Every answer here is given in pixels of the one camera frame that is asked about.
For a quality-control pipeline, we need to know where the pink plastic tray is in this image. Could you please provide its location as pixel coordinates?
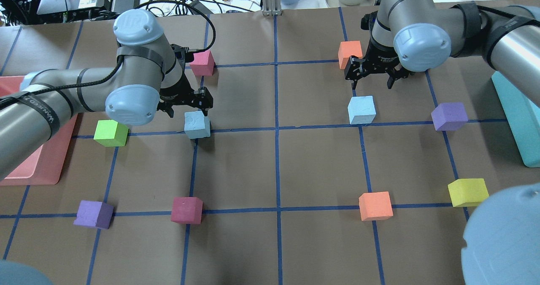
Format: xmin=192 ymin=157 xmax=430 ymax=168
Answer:
xmin=0 ymin=90 xmax=82 ymax=186

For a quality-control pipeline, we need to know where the orange block near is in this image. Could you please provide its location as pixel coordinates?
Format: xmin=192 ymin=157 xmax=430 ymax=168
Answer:
xmin=359 ymin=191 xmax=394 ymax=221

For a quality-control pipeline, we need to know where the dark pink block front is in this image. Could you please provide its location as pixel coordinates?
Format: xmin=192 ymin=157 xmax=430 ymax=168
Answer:
xmin=170 ymin=196 xmax=204 ymax=225

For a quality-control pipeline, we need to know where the teal plastic bin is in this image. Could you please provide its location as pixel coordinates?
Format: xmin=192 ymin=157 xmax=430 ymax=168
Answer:
xmin=491 ymin=72 xmax=540 ymax=168

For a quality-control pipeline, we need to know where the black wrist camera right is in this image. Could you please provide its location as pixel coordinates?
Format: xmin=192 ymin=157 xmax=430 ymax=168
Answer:
xmin=360 ymin=11 xmax=378 ymax=32

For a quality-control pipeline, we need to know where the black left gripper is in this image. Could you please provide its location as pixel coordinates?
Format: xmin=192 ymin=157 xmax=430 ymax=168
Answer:
xmin=157 ymin=74 xmax=214 ymax=118

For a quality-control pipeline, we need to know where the pink block near left arm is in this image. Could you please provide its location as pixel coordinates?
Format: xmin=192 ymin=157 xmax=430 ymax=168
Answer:
xmin=189 ymin=50 xmax=215 ymax=76

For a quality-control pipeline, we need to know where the yellow foam block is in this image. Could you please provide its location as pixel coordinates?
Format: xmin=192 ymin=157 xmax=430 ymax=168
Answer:
xmin=447 ymin=179 xmax=490 ymax=207

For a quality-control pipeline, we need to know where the green foam block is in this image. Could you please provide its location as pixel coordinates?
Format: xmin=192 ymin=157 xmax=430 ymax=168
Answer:
xmin=93 ymin=120 xmax=129 ymax=147

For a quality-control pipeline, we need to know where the light blue block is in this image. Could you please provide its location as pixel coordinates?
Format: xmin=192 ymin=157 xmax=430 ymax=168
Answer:
xmin=184 ymin=111 xmax=211 ymax=140
xmin=348 ymin=95 xmax=377 ymax=125

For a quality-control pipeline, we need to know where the orange block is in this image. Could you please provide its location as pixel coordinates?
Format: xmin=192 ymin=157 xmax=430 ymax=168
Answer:
xmin=359 ymin=191 xmax=394 ymax=221
xmin=337 ymin=40 xmax=363 ymax=70

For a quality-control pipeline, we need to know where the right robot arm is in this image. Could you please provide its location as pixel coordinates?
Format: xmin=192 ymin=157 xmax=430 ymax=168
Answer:
xmin=344 ymin=0 xmax=539 ymax=102

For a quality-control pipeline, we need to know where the orange block far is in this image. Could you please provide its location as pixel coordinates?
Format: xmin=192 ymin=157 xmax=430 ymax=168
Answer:
xmin=337 ymin=40 xmax=363 ymax=70

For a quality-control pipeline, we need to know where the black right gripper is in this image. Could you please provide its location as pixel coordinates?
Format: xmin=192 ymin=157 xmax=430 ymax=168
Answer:
xmin=345 ymin=40 xmax=416 ymax=89

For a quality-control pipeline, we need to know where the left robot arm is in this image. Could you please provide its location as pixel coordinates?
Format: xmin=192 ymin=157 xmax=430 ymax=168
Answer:
xmin=0 ymin=9 xmax=214 ymax=179

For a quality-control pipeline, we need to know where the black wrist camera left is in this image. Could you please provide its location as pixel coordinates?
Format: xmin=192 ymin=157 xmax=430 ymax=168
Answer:
xmin=170 ymin=44 xmax=194 ymax=69

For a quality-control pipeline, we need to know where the purple block near tray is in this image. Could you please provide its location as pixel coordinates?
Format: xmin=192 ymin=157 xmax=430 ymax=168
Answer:
xmin=73 ymin=200 xmax=114 ymax=229

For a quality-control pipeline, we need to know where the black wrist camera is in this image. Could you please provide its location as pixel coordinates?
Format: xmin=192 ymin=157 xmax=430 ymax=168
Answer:
xmin=170 ymin=44 xmax=194 ymax=69
xmin=360 ymin=11 xmax=378 ymax=32

